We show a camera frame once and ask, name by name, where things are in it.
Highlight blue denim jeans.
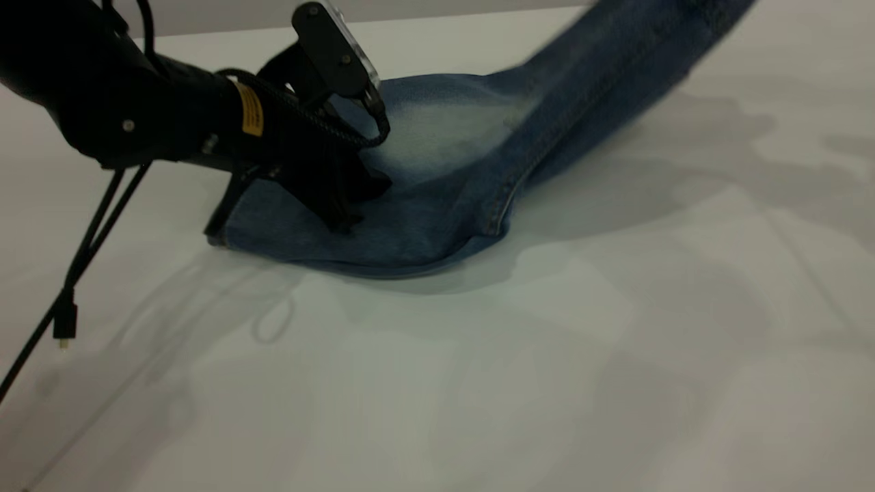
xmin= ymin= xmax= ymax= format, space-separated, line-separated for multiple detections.
xmin=205 ymin=0 xmax=759 ymax=279

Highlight long black left arm cable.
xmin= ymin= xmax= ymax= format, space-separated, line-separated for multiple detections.
xmin=0 ymin=164 xmax=152 ymax=404

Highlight left arm cable with plug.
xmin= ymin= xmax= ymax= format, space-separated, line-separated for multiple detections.
xmin=53 ymin=164 xmax=134 ymax=351

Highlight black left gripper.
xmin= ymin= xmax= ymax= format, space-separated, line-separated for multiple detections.
xmin=204 ymin=44 xmax=394 ymax=240

